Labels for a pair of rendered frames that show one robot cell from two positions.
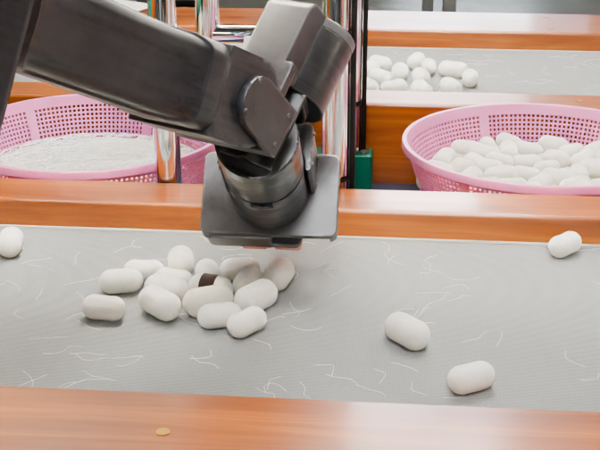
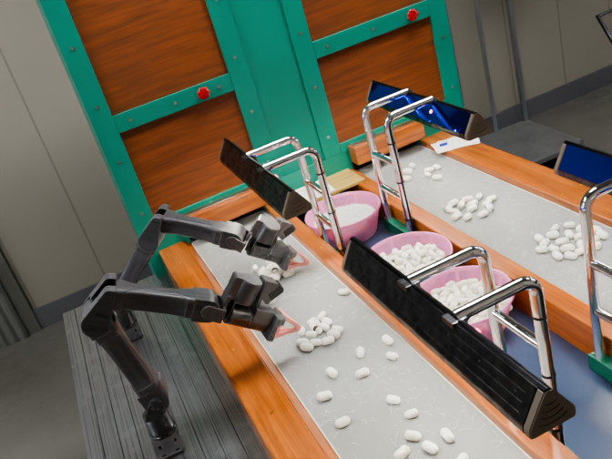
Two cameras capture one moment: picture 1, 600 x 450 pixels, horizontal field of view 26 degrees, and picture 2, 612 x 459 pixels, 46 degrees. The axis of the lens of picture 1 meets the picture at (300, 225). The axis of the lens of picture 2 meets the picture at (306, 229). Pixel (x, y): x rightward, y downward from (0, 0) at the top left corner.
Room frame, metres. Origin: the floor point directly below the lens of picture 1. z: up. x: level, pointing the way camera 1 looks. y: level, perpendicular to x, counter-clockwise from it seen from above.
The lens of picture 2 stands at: (0.33, -1.81, 1.80)
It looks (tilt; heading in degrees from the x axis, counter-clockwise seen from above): 26 degrees down; 70
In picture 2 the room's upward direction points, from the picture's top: 17 degrees counter-clockwise
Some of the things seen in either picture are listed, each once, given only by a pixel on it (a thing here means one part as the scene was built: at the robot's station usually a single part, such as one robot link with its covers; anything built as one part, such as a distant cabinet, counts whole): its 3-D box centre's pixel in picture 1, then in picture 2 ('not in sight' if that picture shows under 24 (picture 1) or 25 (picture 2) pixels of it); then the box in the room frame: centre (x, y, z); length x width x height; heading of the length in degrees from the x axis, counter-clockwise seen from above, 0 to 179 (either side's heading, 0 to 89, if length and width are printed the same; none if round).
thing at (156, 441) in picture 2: not in sight; (158, 422); (0.37, -0.28, 0.71); 0.20 x 0.07 x 0.08; 84
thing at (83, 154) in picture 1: (94, 185); (346, 224); (1.23, 0.21, 0.71); 0.22 x 0.22 x 0.06
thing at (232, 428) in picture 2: not in sight; (225, 342); (0.65, -0.01, 0.65); 1.20 x 0.90 x 0.04; 84
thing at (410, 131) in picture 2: not in sight; (386, 140); (1.59, 0.44, 0.83); 0.30 x 0.06 x 0.07; 175
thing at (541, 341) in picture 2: not in sight; (487, 372); (0.93, -0.92, 0.90); 0.20 x 0.19 x 0.45; 85
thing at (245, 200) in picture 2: not in sight; (224, 209); (0.92, 0.51, 0.83); 0.30 x 0.06 x 0.07; 175
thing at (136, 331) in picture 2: not in sight; (123, 318); (0.43, 0.32, 0.71); 0.20 x 0.07 x 0.08; 84
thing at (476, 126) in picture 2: not in sight; (420, 105); (1.49, 0.01, 1.08); 0.62 x 0.08 x 0.07; 85
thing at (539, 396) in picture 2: not in sight; (432, 312); (0.85, -0.90, 1.08); 0.62 x 0.08 x 0.07; 85
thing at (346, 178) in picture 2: not in sight; (317, 190); (1.25, 0.42, 0.77); 0.33 x 0.15 x 0.01; 175
